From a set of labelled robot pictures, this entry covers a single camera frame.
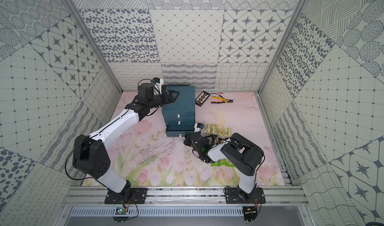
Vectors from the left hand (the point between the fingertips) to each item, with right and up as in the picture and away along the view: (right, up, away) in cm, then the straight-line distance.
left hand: (173, 92), depth 83 cm
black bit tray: (+17, -2, +32) cm, 36 cm away
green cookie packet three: (+29, -24, +12) cm, 40 cm away
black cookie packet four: (+28, -30, +10) cm, 42 cm away
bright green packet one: (+29, -40, 0) cm, 50 cm away
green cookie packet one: (+21, -23, +14) cm, 34 cm away
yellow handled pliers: (+35, -4, +31) cm, 47 cm away
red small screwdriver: (+33, +2, +38) cm, 51 cm away
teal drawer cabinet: (+3, -13, +1) cm, 14 cm away
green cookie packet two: (+24, -23, +12) cm, 36 cm away
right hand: (+6, -27, +9) cm, 29 cm away
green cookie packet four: (+33, -25, +13) cm, 44 cm away
